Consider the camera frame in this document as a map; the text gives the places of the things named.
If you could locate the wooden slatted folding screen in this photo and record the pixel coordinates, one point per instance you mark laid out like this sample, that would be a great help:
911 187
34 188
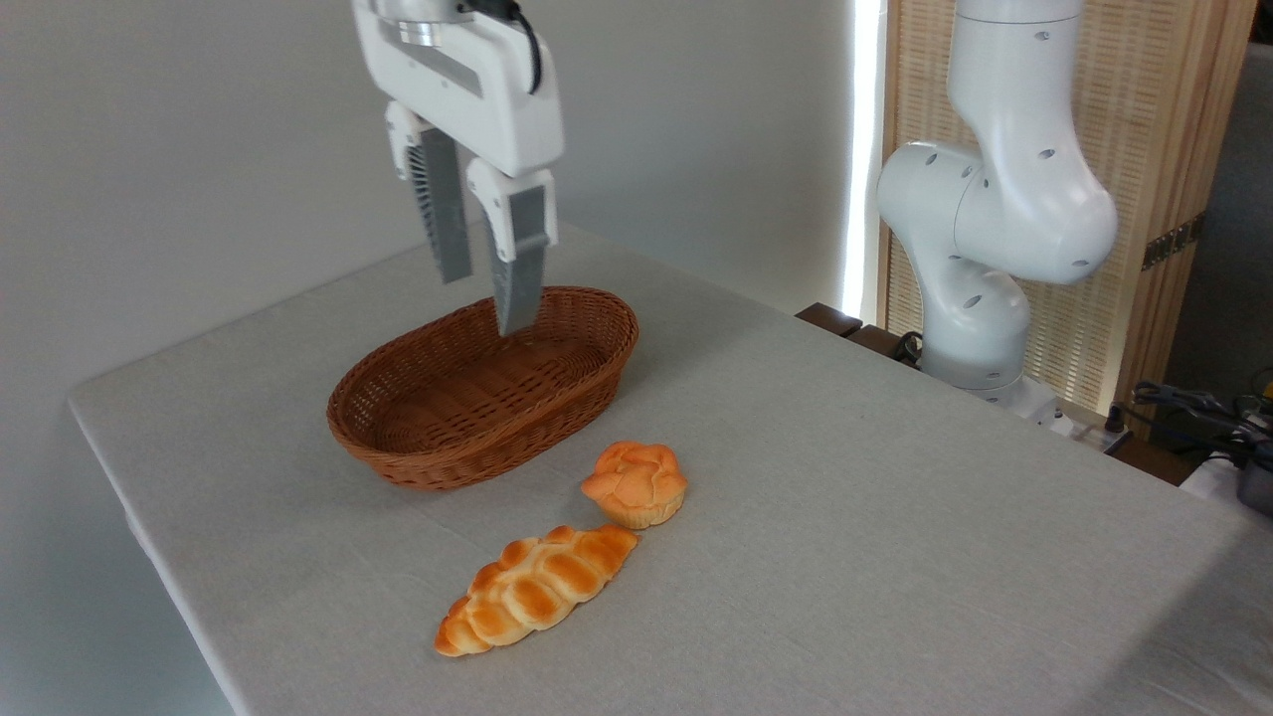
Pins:
1154 99

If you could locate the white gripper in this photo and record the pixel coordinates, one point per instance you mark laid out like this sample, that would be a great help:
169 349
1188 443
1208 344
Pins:
487 109

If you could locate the brown wicker basket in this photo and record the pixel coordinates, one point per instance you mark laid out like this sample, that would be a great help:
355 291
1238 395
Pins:
477 418

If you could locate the small round orange bun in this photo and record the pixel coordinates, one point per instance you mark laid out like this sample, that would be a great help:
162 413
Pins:
636 482

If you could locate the dark wooden stand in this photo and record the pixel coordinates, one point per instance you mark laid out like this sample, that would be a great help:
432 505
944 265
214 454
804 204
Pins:
830 318

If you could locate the long braided bread loaf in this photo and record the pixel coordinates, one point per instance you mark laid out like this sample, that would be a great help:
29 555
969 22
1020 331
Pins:
537 592

